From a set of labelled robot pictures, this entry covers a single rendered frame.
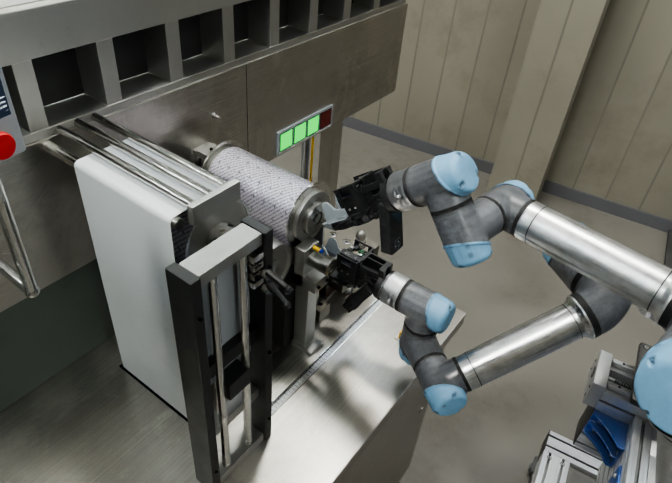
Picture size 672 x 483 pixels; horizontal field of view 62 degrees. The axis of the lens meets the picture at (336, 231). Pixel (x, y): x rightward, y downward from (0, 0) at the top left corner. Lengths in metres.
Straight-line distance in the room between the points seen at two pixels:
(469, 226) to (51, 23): 0.76
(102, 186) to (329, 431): 0.67
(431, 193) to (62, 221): 0.70
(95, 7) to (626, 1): 2.88
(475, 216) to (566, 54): 2.39
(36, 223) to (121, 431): 0.45
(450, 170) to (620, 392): 0.96
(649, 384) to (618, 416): 0.89
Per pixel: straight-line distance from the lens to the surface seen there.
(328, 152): 2.15
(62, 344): 1.37
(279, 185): 1.16
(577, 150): 3.79
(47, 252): 1.21
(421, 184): 0.96
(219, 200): 0.88
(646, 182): 3.83
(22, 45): 1.05
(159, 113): 1.24
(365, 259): 1.22
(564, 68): 3.32
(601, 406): 1.74
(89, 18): 1.10
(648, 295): 0.99
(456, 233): 0.96
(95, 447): 1.28
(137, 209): 0.93
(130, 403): 1.32
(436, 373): 1.18
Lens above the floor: 1.95
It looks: 38 degrees down
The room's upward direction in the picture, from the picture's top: 5 degrees clockwise
